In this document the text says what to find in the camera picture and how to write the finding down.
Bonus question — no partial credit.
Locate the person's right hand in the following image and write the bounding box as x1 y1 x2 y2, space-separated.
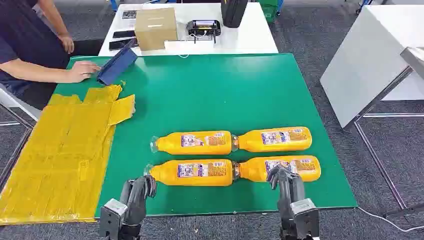
66 60 101 84

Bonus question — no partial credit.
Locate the person's left hand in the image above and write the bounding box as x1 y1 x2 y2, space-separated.
58 33 75 55

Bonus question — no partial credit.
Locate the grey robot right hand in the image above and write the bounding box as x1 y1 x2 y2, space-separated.
266 164 306 218

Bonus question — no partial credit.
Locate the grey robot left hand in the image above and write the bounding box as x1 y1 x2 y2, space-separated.
119 175 157 227

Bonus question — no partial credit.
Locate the orange drink bottle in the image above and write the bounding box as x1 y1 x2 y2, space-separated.
232 155 322 183
231 126 313 153
143 159 235 187
149 130 233 156

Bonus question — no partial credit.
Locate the person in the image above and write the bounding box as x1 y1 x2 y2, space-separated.
0 0 75 97

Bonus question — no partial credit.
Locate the large black phone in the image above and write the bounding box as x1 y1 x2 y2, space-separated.
108 38 138 52

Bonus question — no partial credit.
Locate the small black phone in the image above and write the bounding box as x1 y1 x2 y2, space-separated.
112 30 137 39

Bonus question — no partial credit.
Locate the white seat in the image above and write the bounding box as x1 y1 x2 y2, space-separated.
0 84 42 122

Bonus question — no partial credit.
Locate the cardboard box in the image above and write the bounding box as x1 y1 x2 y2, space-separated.
134 7 179 52

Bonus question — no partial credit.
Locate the yellow sheet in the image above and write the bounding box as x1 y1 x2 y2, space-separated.
0 84 136 226

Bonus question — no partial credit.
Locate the green table mat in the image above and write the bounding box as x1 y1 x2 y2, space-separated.
52 53 359 219

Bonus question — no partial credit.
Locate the black handheld controller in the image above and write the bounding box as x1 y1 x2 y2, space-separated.
186 19 222 44

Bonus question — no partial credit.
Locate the white desk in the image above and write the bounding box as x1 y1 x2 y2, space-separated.
320 4 424 129

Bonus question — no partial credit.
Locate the white table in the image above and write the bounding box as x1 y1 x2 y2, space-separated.
98 2 279 57

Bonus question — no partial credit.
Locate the green crate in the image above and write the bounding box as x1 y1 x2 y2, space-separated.
257 0 283 23

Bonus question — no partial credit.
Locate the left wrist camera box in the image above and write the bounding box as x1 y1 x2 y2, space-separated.
99 198 129 240

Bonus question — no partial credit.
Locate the metal desk frame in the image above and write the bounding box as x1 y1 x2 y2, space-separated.
342 66 424 219

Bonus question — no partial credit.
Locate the white controller cable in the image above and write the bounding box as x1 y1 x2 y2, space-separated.
178 31 213 59

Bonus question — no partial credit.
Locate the white floor cable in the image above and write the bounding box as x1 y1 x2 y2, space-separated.
357 206 424 233

